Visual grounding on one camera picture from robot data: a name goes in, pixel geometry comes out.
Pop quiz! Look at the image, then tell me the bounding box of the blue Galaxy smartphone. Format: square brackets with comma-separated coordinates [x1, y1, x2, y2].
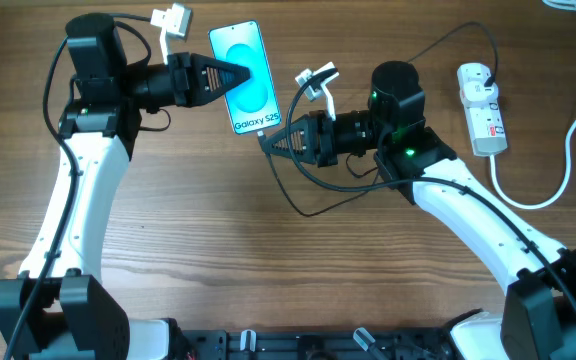
[208, 20, 282, 135]

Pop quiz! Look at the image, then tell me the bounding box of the black USB charging cable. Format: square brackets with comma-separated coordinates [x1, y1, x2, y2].
[256, 20, 500, 218]

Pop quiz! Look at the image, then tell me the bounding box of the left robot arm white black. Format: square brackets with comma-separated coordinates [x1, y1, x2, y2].
[0, 13, 250, 359]

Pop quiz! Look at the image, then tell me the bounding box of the white charger plug adapter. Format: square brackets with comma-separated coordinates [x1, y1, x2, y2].
[460, 80, 499, 108]

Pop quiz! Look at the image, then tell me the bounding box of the white power strip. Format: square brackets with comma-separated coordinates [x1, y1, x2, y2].
[457, 63, 507, 157]

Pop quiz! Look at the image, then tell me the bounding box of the white power strip cord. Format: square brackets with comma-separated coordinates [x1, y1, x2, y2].
[489, 0, 576, 211]

